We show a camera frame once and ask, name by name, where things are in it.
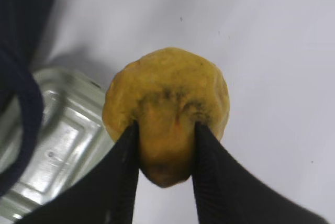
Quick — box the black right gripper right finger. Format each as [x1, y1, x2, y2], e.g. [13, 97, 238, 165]
[192, 123, 327, 224]

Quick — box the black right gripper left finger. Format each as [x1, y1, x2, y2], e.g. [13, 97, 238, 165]
[18, 122, 139, 224]

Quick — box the green lidded food container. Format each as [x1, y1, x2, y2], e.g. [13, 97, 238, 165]
[1, 68, 114, 223]

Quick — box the yellow orange squash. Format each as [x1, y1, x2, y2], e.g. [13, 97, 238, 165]
[102, 47, 230, 188]

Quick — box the dark blue lunch bag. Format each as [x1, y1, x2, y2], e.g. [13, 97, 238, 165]
[1, 0, 54, 196]

